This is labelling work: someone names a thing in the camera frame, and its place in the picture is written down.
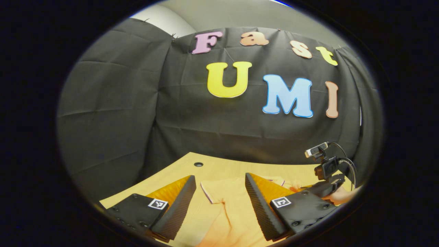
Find black backdrop cloth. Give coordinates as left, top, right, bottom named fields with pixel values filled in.
left=57, top=18, right=384, bottom=210

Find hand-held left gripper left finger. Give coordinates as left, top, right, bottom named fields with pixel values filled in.
left=105, top=175, right=197, bottom=240

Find orange T-shirt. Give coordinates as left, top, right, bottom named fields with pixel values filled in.
left=196, top=176, right=347, bottom=247

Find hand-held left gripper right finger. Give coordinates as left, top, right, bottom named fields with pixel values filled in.
left=245, top=173, right=338, bottom=241

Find black camera cable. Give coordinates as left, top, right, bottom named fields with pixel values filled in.
left=329, top=142, right=357, bottom=191

